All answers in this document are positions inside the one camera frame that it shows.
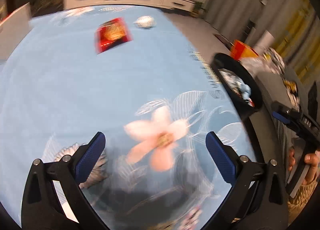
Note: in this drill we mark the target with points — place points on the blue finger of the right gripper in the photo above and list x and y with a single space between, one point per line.
281 116

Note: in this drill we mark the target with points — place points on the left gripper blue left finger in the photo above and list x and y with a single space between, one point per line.
87 156

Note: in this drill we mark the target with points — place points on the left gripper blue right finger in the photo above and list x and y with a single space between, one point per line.
223 156

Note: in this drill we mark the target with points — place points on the red shiny snack packet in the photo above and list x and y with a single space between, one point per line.
111 34

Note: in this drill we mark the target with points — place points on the white tissue ball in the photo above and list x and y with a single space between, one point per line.
145 22

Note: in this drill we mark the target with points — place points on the black trash bin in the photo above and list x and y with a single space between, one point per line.
230 72

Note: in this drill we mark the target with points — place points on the person's right hand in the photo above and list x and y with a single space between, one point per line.
302 165

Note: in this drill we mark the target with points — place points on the white plastic bag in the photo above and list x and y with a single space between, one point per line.
270 62

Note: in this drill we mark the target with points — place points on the white rolled paper tube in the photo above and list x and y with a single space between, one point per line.
264 41

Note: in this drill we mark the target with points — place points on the red yellow shopping bag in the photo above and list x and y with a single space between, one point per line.
241 50

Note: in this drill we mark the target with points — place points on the blue floral tablecloth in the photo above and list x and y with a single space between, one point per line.
153 98

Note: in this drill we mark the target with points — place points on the grey curtain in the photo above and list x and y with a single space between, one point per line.
293 23

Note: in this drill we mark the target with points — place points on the white cardboard box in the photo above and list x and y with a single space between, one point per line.
13 29

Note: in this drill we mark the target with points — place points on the potted plant left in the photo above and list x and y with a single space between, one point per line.
45 7

